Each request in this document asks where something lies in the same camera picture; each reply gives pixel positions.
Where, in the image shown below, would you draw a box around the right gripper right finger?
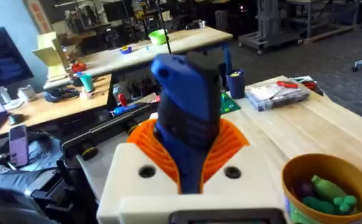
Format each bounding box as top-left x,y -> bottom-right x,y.
199,118 -> 289,202

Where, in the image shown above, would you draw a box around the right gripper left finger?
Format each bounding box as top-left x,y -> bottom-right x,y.
96,119 -> 182,224

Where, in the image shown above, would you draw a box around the blue electric screwdriver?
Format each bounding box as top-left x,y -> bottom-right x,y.
150,51 -> 228,195

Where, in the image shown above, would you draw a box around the blue and red hand tool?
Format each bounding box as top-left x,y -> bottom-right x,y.
110,103 -> 138,117

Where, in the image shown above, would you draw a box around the green board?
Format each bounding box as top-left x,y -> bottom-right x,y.
219,91 -> 241,115

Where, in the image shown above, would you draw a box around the brown tub with toys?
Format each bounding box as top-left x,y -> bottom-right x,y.
281,152 -> 362,224

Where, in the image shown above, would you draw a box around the clear plastic parts box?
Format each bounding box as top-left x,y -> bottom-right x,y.
245,81 -> 312,112

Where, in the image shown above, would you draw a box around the dark blue cup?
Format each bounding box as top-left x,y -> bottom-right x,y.
226,68 -> 246,100

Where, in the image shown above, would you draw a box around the teal cup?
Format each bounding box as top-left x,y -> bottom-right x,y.
79,73 -> 95,93

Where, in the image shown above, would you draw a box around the wooden desk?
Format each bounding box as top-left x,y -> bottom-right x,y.
0,73 -> 113,144

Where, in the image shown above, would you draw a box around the pale purple phone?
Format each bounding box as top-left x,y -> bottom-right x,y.
8,124 -> 29,167

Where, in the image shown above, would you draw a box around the small red object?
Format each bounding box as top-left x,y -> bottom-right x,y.
71,61 -> 88,74

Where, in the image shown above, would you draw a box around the black computer mouse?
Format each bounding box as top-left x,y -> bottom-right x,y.
7,113 -> 26,126

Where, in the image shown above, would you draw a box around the green bowl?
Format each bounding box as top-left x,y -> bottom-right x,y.
148,29 -> 169,46

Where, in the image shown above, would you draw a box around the pale yellow cardboard stand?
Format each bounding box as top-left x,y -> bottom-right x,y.
32,30 -> 70,83

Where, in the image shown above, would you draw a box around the long wooden table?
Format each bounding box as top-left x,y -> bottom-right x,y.
42,26 -> 234,90

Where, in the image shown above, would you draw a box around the grey wheeled cart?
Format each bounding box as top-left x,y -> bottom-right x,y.
238,0 -> 303,57

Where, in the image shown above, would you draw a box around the dark monitor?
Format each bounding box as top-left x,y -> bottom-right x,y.
0,27 -> 34,88

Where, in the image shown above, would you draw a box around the black rail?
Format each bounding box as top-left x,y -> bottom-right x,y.
60,102 -> 160,161

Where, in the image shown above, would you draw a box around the red-handled scissors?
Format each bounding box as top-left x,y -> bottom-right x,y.
275,80 -> 317,91

